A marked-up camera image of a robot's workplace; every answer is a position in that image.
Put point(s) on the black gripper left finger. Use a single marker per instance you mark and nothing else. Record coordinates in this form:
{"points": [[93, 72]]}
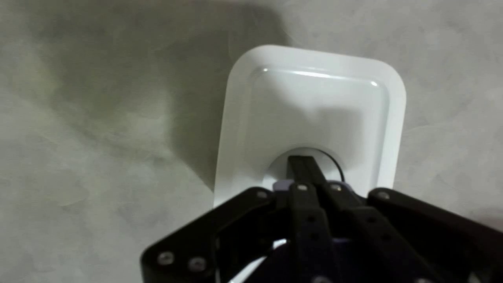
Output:
{"points": [[178, 251]]}

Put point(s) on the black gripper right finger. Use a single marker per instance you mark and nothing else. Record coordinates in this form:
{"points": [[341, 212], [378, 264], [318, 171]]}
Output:
{"points": [[430, 229]]}

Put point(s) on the white rectangular plastic tray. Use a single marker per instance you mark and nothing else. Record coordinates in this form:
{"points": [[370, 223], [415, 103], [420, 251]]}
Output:
{"points": [[315, 99]]}

